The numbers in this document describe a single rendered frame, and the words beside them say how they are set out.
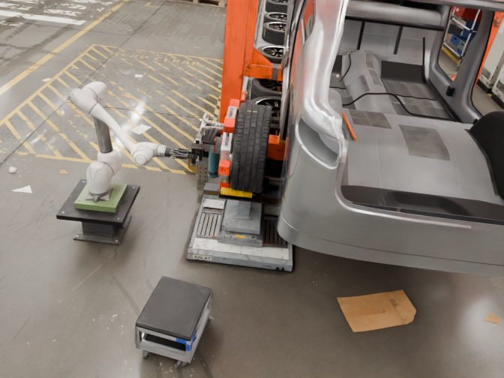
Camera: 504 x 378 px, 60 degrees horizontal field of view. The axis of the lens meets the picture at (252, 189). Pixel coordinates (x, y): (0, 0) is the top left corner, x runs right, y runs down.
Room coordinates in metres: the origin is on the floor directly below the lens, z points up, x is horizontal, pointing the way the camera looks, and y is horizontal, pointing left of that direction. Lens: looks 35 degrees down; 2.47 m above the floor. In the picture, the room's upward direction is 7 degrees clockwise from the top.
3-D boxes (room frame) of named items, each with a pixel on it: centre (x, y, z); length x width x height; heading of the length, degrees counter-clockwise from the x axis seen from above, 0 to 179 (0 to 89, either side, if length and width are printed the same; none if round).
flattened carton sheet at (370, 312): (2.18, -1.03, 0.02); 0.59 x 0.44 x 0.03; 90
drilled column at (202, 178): (3.47, 0.48, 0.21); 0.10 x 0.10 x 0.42; 0
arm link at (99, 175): (2.72, 1.19, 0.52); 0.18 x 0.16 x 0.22; 173
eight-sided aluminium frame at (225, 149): (2.86, 0.22, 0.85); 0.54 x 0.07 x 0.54; 0
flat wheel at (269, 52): (6.46, -0.14, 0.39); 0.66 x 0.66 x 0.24
